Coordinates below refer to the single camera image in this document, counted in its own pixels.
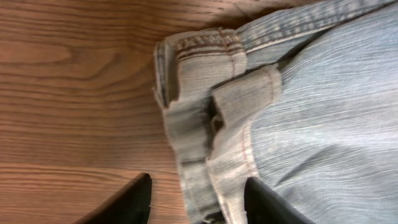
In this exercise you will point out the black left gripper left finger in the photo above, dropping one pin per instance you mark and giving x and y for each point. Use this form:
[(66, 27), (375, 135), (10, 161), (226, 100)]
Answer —
[(130, 205)]

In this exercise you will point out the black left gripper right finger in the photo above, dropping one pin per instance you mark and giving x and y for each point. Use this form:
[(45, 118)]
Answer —
[(264, 206)]

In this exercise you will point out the light blue denim shorts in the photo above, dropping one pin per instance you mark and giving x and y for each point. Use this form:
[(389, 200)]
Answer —
[(302, 101)]

